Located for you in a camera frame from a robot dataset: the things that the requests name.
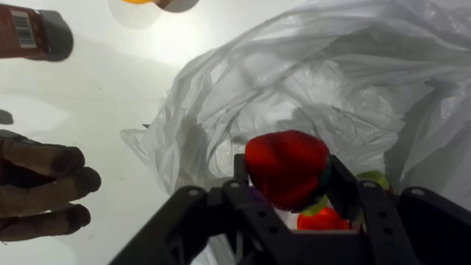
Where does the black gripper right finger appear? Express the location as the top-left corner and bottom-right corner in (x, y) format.
(328, 155), (471, 265)

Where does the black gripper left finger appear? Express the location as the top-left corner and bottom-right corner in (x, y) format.
(110, 155), (296, 265)

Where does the red play dough tub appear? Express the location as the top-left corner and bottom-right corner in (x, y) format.
(244, 131), (330, 211)

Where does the white plastic bag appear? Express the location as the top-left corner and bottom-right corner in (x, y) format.
(119, 0), (471, 265)

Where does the yellow play dough tub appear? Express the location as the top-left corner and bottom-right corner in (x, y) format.
(107, 0), (202, 30)

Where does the spice jar with red lid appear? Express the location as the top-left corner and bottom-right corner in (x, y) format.
(0, 4), (74, 62)

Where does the light green play dough tub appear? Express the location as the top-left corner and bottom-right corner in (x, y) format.
(356, 171), (390, 190)

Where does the orange play dough tub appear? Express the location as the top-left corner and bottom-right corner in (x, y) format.
(296, 208), (350, 231)

